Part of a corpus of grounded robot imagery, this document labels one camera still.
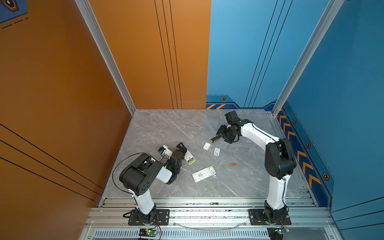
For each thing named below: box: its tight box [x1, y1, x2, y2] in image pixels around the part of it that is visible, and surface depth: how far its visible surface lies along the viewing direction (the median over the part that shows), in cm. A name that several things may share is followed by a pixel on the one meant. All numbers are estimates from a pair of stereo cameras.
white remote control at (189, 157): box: [184, 149, 196, 165], surface depth 95 cm
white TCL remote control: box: [192, 165, 217, 183], surface depth 89 cm
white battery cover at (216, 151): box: [213, 147, 221, 156], surface depth 98 cm
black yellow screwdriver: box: [210, 135, 222, 143], surface depth 103 cm
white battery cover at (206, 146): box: [202, 142, 211, 151], surface depth 102 cm
